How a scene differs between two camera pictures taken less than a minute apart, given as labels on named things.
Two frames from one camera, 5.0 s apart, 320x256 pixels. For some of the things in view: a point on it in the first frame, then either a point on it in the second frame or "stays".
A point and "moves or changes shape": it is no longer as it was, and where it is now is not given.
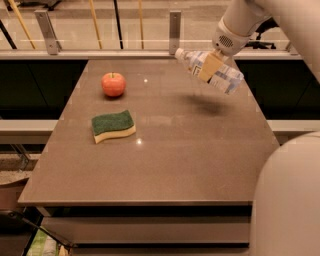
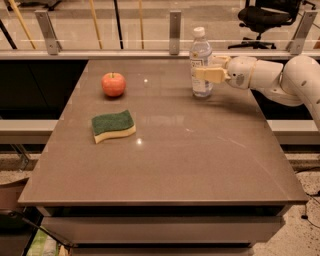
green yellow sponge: (113, 126) stays
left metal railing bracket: (51, 38) stays
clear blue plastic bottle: (226, 78) moves or changes shape
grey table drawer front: (153, 230) stays
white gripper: (228, 42) to (240, 72)
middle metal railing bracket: (174, 30) stays
